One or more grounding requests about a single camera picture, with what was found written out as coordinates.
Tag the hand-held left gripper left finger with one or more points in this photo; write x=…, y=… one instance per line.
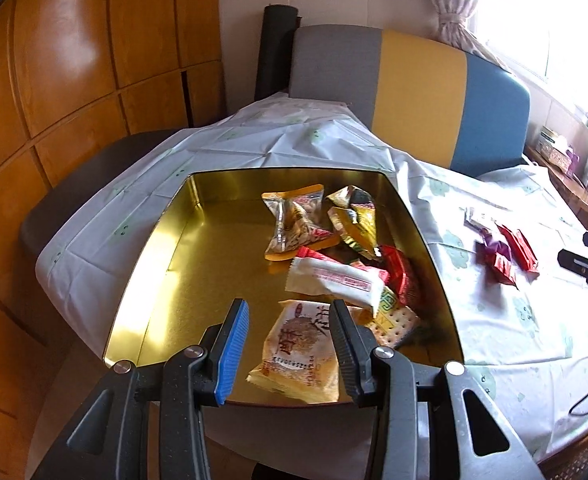
x=231, y=345

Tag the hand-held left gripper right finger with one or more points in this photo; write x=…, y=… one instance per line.
x=346, y=345

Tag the pastry snack packet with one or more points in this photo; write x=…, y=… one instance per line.
x=294, y=355

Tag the green-edged cracker packet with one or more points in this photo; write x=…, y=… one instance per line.
x=394, y=320

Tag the red snack packet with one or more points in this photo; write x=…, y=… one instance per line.
x=501, y=267
x=314, y=254
x=401, y=275
x=521, y=252

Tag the white red-print snack packet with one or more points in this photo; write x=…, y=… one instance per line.
x=339, y=280

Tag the gold tin box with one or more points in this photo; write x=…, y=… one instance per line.
x=198, y=285

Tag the purple snack packet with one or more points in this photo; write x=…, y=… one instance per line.
x=494, y=247

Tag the white nut-print snack packet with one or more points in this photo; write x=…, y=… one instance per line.
x=481, y=217

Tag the yellow gold snack packet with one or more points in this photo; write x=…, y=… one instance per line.
x=359, y=220

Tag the orange-edged clear snack packet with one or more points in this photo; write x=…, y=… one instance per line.
x=299, y=225

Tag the wooden side table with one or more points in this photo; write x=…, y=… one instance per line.
x=579, y=200

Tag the tissue box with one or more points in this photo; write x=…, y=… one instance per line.
x=556, y=155

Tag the white plastic tablecloth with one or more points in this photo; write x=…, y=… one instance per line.
x=499, y=320

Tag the dark brown stool seat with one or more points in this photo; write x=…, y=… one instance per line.
x=88, y=185

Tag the window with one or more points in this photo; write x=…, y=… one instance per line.
x=534, y=20

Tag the grey yellow blue chair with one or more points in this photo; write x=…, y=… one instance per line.
x=419, y=85

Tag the black rolled mat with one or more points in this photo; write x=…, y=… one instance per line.
x=276, y=50

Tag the wooden wardrobe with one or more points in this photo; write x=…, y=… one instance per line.
x=63, y=60

